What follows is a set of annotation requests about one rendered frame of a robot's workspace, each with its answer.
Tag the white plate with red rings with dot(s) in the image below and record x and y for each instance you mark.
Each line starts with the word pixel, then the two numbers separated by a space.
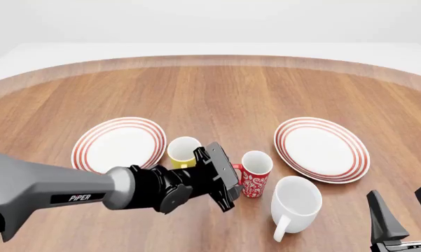
pixel 322 149
pixel 119 144

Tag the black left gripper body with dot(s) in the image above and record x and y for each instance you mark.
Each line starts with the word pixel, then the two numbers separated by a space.
pixel 220 193

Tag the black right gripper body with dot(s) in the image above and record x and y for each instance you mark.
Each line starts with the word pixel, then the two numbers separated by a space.
pixel 406 246

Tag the yellow mug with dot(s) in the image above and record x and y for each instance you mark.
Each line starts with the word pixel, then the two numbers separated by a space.
pixel 182 151

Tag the red patterned mug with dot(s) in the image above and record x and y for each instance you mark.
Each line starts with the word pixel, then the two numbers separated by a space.
pixel 256 182

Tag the grey and black left robot arm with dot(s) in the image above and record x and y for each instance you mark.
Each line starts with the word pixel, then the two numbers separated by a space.
pixel 38 183

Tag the white mug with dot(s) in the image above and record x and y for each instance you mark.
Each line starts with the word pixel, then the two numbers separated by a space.
pixel 294 204

